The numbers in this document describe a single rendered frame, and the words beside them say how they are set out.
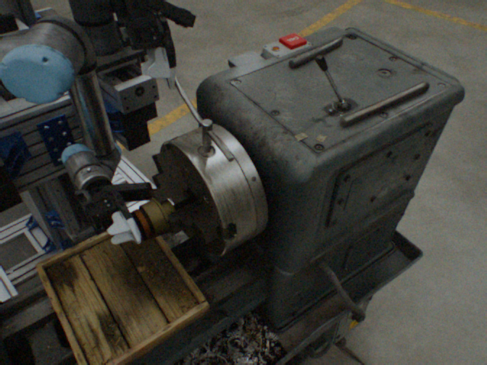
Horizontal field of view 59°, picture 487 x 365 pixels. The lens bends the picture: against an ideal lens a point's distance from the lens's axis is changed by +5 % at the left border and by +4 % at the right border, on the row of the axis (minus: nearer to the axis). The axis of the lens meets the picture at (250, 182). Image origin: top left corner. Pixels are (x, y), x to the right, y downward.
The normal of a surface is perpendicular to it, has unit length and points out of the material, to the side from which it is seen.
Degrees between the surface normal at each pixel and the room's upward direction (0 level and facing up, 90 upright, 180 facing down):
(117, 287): 0
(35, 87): 89
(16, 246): 0
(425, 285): 0
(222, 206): 55
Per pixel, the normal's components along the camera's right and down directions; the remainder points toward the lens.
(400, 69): 0.03, -0.70
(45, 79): 0.09, 0.70
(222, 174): 0.34, -0.27
